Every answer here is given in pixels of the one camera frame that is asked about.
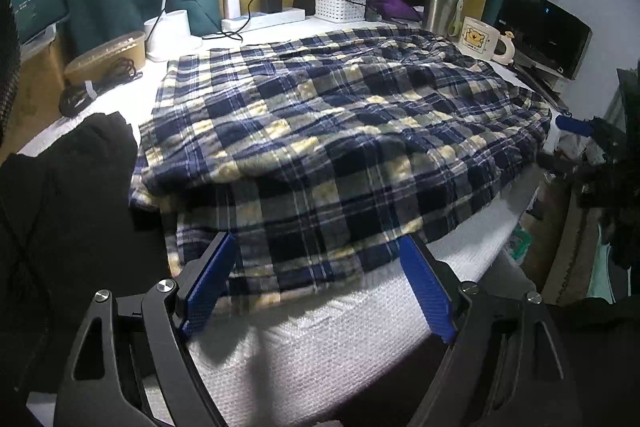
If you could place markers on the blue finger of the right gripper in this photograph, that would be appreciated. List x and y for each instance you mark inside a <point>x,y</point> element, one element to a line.
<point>572,125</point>

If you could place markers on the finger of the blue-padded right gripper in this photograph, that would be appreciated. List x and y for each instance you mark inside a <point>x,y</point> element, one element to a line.
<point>504,365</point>

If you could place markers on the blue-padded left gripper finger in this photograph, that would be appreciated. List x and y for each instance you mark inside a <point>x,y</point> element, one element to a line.
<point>122,338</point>

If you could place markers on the blue yellow plaid pants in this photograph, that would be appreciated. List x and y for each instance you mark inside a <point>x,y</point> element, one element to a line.
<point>317,154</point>

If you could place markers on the black television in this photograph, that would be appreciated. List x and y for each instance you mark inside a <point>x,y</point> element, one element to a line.
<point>546,33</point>

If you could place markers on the white bear mug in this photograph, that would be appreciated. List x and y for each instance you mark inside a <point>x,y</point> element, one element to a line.
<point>482,41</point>

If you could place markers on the white textured table cover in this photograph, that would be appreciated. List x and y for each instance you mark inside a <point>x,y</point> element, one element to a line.
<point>295,362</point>

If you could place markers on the black folded garment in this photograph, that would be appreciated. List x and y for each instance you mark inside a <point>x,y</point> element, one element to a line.
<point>67,230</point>

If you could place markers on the stainless steel tumbler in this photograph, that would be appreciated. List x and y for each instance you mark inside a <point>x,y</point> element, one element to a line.
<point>440,16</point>

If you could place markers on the purple cloth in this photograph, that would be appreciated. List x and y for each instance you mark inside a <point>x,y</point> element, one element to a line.
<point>400,9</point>

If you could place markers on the beige lidded container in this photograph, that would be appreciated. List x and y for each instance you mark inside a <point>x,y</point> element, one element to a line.
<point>93,64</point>

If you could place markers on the cardboard box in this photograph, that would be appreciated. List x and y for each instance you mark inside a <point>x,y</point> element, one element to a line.
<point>41,84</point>

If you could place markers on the white power strip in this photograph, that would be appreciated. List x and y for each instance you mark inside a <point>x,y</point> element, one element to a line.
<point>259,20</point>

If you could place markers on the white desk lamp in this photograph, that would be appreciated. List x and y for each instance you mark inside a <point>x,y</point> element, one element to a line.
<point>168,35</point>

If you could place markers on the white USB charger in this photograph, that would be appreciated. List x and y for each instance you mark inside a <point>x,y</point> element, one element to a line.
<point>232,9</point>

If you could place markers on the computer monitor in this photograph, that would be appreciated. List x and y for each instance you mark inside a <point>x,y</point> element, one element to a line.
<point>32,17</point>

